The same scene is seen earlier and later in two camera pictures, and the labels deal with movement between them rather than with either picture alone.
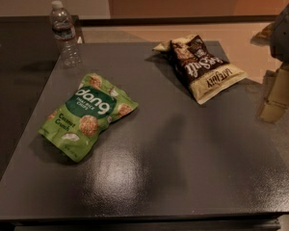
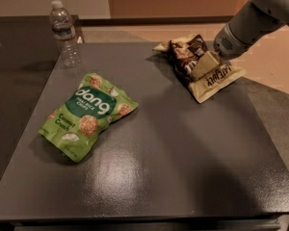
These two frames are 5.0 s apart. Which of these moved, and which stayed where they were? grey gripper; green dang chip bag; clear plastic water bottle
Moved: grey gripper
Stayed: clear plastic water bottle; green dang chip bag
